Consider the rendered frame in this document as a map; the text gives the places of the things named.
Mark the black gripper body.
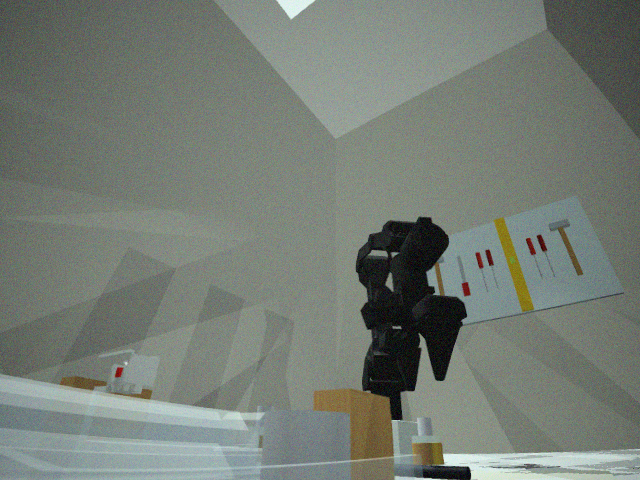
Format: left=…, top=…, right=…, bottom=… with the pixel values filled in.
left=378, top=278, right=467, bottom=350

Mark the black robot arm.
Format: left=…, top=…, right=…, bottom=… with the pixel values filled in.
left=356, top=216, right=449, bottom=421

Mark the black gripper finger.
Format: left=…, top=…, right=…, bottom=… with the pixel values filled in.
left=413, top=319, right=463, bottom=381
left=383, top=346, right=422, bottom=391

